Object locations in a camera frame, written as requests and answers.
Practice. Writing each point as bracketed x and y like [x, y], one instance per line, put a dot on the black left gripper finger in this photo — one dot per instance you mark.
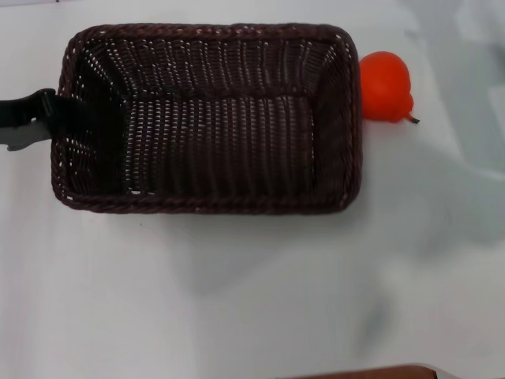
[35, 110]

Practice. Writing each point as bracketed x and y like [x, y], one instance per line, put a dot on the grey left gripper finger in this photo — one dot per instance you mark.
[21, 136]

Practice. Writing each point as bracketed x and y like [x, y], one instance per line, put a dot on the dark brown woven basket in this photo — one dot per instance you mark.
[221, 134]

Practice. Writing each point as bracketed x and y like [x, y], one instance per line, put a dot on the red plastic pear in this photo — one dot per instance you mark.
[382, 88]

